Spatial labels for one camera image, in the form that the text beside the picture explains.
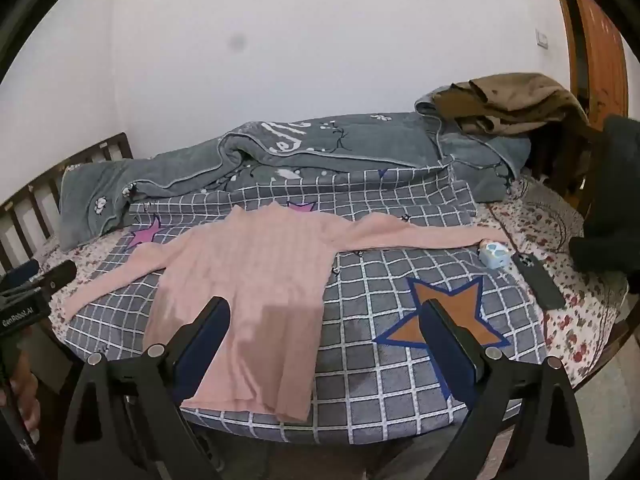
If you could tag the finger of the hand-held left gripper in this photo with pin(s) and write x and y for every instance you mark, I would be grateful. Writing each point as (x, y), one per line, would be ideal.
(62, 272)

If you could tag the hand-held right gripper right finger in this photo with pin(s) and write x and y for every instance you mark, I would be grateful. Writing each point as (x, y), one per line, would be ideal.
(447, 345)

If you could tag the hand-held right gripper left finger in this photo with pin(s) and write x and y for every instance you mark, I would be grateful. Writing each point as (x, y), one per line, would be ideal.
(209, 332)

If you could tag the pink knit sweater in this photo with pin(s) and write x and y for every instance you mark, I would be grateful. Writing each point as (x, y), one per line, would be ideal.
(250, 285)

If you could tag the person's left hand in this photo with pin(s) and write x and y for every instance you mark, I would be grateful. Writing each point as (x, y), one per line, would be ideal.
(25, 390)

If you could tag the dark wooden headboard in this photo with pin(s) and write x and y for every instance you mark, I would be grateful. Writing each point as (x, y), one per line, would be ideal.
(30, 190)

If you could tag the grey checked star sheet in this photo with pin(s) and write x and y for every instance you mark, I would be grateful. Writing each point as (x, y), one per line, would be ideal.
(380, 285)

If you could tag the small white blue case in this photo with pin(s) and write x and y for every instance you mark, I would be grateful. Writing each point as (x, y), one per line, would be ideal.
(495, 254)

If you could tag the black smartphone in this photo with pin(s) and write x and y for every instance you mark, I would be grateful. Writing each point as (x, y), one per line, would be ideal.
(540, 280)

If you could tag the floral bed sheet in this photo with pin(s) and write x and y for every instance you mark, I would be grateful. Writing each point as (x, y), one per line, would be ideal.
(565, 325)

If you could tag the grey printed quilt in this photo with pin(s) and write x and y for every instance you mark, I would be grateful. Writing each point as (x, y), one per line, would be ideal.
(200, 160)

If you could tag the dark cloth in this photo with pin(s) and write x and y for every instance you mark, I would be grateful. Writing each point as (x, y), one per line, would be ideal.
(612, 200)

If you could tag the wooden chair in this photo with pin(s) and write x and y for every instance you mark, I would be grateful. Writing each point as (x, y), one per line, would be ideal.
(560, 155)

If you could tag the brown jacket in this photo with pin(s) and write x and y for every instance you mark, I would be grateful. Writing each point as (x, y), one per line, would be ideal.
(510, 100)

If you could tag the wooden door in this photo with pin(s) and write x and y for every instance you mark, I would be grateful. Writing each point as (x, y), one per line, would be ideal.
(595, 35)

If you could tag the white wall switch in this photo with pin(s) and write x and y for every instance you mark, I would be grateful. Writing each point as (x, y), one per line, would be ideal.
(542, 39)

